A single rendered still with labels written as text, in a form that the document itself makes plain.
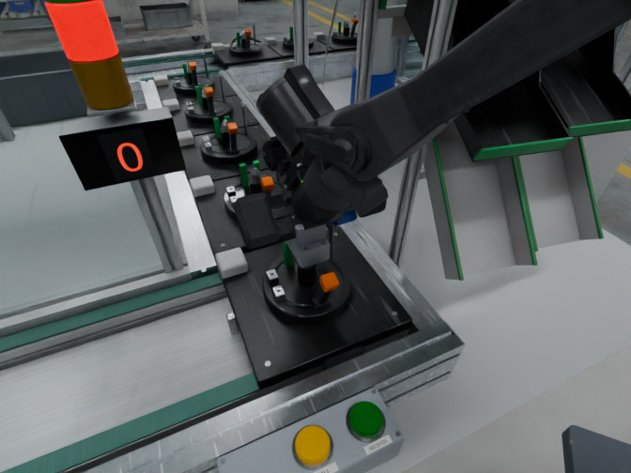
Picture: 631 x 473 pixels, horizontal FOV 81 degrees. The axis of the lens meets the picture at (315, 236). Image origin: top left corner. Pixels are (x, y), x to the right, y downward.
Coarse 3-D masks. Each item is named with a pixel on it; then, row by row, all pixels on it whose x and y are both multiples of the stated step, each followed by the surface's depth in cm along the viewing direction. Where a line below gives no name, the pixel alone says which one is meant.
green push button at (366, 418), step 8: (352, 408) 45; (360, 408) 45; (368, 408) 45; (376, 408) 45; (352, 416) 44; (360, 416) 44; (368, 416) 44; (376, 416) 44; (352, 424) 43; (360, 424) 43; (368, 424) 43; (376, 424) 43; (360, 432) 43; (368, 432) 43; (376, 432) 43
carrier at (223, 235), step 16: (256, 160) 76; (208, 176) 80; (240, 176) 84; (256, 176) 71; (272, 176) 84; (192, 192) 78; (208, 192) 79; (224, 192) 79; (240, 192) 76; (256, 192) 73; (272, 192) 76; (288, 192) 76; (208, 208) 75; (224, 208) 75; (208, 224) 71; (224, 224) 71; (208, 240) 69; (224, 240) 68; (240, 240) 68
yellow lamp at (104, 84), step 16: (80, 64) 37; (96, 64) 38; (112, 64) 38; (80, 80) 39; (96, 80) 38; (112, 80) 39; (128, 80) 42; (96, 96) 39; (112, 96) 40; (128, 96) 41
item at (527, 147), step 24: (408, 0) 55; (432, 0) 49; (480, 0) 57; (504, 0) 53; (408, 24) 56; (456, 24) 57; (480, 24) 57; (504, 96) 51; (528, 96) 52; (456, 120) 48; (480, 120) 49; (504, 120) 50; (528, 120) 50; (552, 120) 49; (480, 144) 45; (504, 144) 48; (528, 144) 45; (552, 144) 47
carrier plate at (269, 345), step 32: (256, 256) 65; (352, 256) 65; (256, 288) 59; (352, 288) 59; (384, 288) 59; (256, 320) 54; (352, 320) 54; (384, 320) 54; (256, 352) 50; (288, 352) 50; (320, 352) 50
